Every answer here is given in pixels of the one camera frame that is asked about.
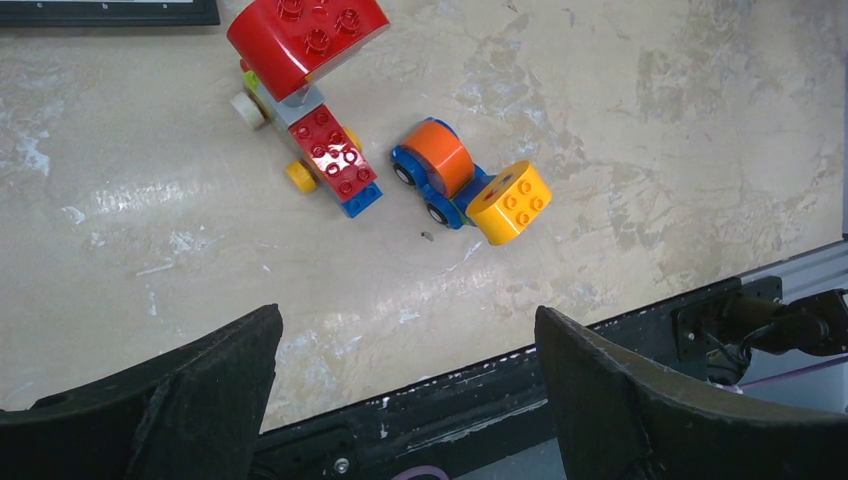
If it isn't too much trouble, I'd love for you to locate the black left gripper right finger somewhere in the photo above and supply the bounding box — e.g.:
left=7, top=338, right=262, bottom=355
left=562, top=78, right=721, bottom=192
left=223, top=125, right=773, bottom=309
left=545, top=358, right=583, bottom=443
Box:
left=534, top=306, right=847, bottom=479

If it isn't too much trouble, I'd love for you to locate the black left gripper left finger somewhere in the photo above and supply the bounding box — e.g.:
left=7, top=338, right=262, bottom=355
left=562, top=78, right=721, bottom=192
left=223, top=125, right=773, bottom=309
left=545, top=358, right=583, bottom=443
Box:
left=1, top=304, right=283, bottom=479

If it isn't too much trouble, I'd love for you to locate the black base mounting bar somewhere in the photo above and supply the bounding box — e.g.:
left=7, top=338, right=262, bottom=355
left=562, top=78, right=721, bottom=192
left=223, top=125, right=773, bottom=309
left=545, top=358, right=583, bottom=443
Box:
left=248, top=274, right=786, bottom=480

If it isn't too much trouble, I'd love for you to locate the blue orange toy block car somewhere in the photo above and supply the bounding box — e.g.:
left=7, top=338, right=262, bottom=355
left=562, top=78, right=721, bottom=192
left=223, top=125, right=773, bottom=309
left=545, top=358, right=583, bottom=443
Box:
left=390, top=117, right=553, bottom=246

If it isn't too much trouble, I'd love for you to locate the red grey toy block crane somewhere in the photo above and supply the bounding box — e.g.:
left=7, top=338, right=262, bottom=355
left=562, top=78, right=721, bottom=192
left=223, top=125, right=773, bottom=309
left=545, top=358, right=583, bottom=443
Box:
left=226, top=0, right=390, bottom=218

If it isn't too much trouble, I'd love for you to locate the black white chessboard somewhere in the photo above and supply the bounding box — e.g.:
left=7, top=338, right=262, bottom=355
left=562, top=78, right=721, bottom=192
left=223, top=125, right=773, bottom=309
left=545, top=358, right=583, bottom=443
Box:
left=1, top=0, right=220, bottom=28

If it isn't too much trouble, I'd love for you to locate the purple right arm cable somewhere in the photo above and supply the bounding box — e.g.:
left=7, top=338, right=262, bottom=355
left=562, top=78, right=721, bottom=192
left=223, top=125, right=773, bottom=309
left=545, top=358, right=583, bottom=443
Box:
left=735, top=356, right=848, bottom=392

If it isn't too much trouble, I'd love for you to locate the aluminium table edge rail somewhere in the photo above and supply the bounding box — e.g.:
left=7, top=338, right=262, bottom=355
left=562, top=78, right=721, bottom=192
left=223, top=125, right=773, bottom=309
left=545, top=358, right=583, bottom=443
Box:
left=738, top=239, right=847, bottom=303

